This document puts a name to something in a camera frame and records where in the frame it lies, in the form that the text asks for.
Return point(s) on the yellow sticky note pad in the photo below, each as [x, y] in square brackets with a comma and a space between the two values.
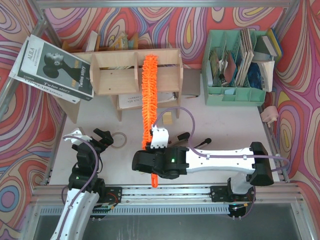
[167, 118]

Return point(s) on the blue and yellow book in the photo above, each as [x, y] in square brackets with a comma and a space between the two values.
[269, 44]

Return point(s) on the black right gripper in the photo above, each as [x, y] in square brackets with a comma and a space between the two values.
[139, 162]

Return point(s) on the red brown booklet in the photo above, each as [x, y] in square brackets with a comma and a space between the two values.
[230, 69]

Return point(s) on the grey notebook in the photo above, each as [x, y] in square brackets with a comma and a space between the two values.
[191, 82]

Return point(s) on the pencil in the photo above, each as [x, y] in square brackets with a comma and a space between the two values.
[192, 96]

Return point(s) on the black stapler remover tool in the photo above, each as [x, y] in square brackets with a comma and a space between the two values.
[204, 143]

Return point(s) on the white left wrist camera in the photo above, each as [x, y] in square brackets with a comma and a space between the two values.
[76, 137]

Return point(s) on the orange microfiber duster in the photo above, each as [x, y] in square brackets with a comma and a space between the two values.
[149, 97]

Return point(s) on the pink plastic piggy toy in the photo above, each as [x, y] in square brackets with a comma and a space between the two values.
[269, 115]

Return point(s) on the wooden bookshelf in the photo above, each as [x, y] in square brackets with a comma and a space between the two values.
[120, 72]

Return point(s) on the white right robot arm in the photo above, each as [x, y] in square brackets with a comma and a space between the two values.
[251, 164]

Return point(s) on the green desk organizer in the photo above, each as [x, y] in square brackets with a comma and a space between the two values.
[217, 92]

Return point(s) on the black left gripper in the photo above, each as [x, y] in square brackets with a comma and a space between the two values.
[99, 140]

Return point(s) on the aluminium front rail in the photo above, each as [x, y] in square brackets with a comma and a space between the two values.
[176, 194]

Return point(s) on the grey and black stapler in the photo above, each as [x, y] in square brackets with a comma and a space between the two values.
[179, 138]

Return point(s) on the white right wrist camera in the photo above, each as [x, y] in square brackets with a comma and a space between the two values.
[160, 137]

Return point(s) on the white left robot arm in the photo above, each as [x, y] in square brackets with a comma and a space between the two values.
[85, 190]

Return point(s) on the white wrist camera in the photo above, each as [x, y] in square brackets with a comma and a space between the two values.
[160, 137]
[76, 137]

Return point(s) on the white paper booklet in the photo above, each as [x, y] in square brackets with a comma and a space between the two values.
[126, 101]

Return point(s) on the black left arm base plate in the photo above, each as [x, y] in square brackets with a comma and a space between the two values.
[111, 197]

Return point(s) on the large black-cover book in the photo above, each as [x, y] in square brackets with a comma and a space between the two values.
[53, 70]

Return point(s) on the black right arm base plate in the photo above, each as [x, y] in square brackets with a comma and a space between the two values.
[239, 205]

